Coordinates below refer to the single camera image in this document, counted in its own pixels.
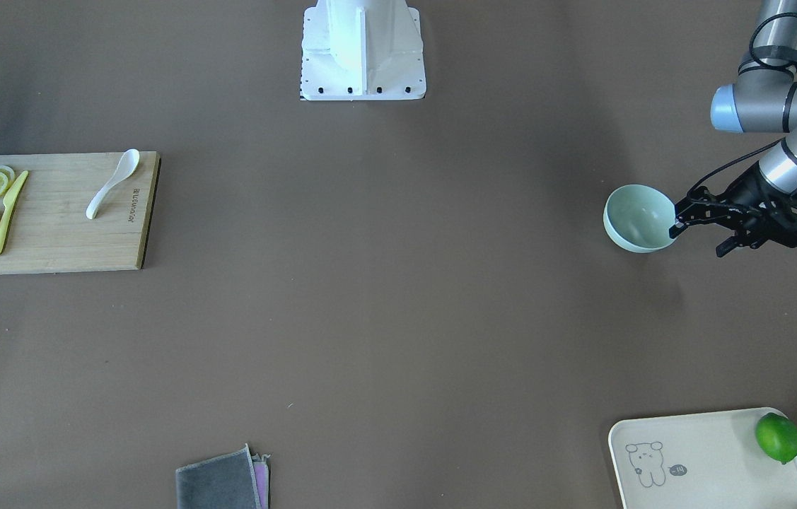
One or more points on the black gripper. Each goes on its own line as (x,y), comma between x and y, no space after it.
(747,189)

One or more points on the light green ceramic bowl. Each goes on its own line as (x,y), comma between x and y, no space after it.
(638,218)

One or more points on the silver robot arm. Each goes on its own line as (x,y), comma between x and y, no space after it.
(763,99)

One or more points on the green lime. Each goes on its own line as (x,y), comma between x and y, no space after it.
(776,436)

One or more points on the cream plastic tray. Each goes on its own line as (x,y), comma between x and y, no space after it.
(704,460)

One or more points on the grey folded cloth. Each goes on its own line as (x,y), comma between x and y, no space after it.
(236,480)

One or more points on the bamboo cutting board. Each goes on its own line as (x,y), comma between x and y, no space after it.
(49,231)

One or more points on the yellow plastic knife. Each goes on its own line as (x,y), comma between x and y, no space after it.
(9,202)

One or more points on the white pedestal column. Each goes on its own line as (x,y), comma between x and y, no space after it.
(362,50)

